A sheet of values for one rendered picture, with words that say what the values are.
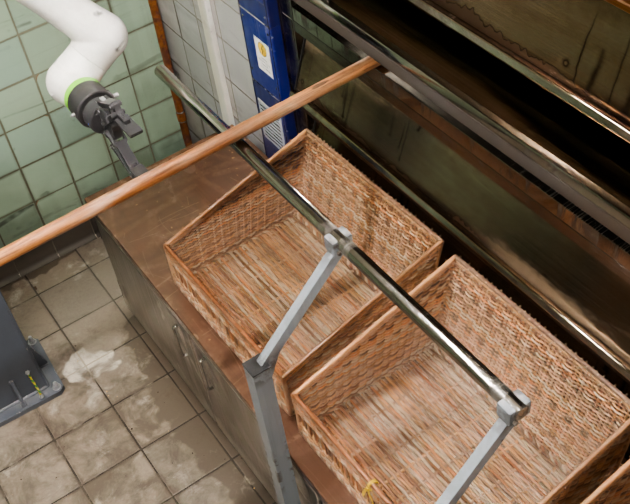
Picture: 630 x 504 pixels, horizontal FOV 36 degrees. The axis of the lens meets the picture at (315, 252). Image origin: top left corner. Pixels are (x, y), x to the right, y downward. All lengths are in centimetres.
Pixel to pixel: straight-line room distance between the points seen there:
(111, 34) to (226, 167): 79
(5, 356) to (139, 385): 42
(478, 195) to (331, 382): 53
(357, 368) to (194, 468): 88
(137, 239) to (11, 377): 67
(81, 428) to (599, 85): 205
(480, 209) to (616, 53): 61
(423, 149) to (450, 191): 12
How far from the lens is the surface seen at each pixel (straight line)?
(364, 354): 221
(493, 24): 177
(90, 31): 226
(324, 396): 222
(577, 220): 186
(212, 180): 289
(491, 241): 210
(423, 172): 221
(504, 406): 158
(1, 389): 320
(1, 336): 305
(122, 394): 318
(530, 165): 161
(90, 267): 359
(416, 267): 224
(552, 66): 168
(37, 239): 194
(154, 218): 282
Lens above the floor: 247
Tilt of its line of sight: 46 degrees down
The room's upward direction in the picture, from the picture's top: 9 degrees counter-clockwise
